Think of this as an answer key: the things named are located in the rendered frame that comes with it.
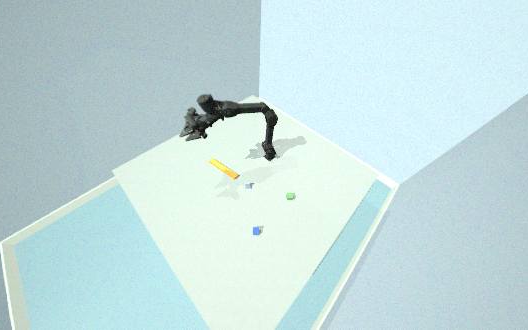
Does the yellow bar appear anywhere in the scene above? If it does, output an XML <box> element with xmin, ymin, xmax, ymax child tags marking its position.
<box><xmin>209</xmin><ymin>158</ymin><xmax>238</xmax><ymax>180</ymax></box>

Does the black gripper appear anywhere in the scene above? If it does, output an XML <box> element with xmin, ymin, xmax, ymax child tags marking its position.
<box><xmin>179</xmin><ymin>114</ymin><xmax>213</xmax><ymax>141</ymax></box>

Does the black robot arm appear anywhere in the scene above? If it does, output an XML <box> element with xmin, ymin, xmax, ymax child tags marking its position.
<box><xmin>187</xmin><ymin>94</ymin><xmax>278</xmax><ymax>161</ymax></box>

